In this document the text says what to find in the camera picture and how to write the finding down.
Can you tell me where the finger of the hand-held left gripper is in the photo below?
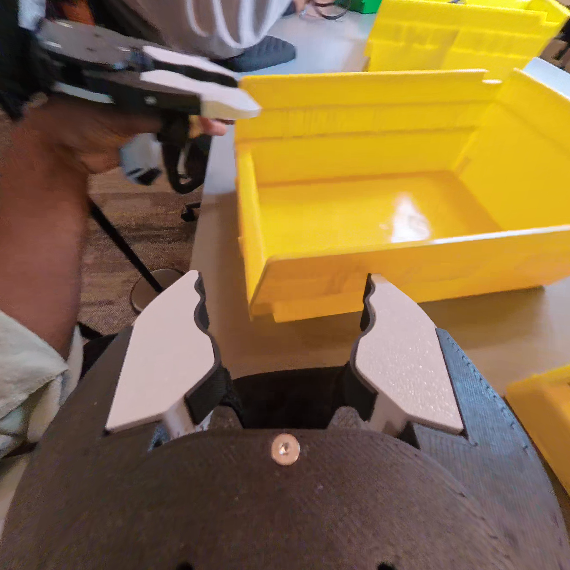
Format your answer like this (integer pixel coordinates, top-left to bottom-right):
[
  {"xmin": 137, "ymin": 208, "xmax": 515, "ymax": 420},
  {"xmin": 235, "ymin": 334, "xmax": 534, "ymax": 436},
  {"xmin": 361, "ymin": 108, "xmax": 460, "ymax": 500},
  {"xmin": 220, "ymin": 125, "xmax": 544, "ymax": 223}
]
[
  {"xmin": 141, "ymin": 70, "xmax": 262, "ymax": 121},
  {"xmin": 143, "ymin": 46, "xmax": 240, "ymax": 88}
]

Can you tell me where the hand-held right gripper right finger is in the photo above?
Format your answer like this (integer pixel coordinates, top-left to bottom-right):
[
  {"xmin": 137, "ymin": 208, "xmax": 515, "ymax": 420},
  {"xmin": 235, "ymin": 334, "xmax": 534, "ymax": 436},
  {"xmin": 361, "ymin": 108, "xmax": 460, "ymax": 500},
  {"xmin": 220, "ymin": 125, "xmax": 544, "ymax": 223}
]
[{"xmin": 349, "ymin": 273, "xmax": 466, "ymax": 438}]

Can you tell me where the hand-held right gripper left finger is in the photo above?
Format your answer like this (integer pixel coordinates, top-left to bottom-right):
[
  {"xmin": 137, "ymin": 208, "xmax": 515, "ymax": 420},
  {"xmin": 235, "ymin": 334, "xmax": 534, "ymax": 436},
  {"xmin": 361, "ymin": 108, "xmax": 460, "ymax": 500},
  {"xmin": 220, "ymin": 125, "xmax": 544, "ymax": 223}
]
[{"xmin": 104, "ymin": 269, "xmax": 233, "ymax": 441}]

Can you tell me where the yellow plastic bin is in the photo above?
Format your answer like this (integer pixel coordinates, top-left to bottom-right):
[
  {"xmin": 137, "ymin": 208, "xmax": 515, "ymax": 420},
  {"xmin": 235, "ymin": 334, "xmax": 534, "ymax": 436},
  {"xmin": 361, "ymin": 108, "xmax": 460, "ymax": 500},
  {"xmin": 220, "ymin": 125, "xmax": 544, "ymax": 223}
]
[
  {"xmin": 505, "ymin": 364, "xmax": 570, "ymax": 496},
  {"xmin": 234, "ymin": 69, "xmax": 570, "ymax": 323},
  {"xmin": 364, "ymin": 0, "xmax": 570, "ymax": 82}
]

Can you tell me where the person's left hand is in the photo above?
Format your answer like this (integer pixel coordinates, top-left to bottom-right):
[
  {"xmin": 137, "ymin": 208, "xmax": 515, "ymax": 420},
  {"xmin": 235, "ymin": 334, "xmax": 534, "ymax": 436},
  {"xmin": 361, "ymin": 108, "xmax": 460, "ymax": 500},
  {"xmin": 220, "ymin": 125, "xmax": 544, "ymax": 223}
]
[{"xmin": 21, "ymin": 101, "xmax": 233, "ymax": 176}]

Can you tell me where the round floor base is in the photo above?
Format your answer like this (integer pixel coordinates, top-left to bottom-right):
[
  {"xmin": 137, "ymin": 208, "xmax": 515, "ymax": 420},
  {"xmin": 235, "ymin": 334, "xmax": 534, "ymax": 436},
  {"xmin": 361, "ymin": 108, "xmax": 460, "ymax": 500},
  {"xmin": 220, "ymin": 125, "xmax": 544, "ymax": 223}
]
[{"xmin": 130, "ymin": 268, "xmax": 186, "ymax": 313}]

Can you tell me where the black textured wrist rest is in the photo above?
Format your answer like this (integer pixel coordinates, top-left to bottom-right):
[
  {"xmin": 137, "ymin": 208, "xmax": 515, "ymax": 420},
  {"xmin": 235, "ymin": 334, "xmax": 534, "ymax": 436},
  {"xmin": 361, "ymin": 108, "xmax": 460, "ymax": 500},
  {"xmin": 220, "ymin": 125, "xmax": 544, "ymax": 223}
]
[{"xmin": 213, "ymin": 36, "xmax": 297, "ymax": 74}]

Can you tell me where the black tripod leg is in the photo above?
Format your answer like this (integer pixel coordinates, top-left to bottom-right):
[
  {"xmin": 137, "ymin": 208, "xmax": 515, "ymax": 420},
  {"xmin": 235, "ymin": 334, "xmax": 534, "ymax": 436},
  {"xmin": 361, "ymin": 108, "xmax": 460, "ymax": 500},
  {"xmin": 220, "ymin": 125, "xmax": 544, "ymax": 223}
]
[{"xmin": 89, "ymin": 200, "xmax": 164, "ymax": 293}]

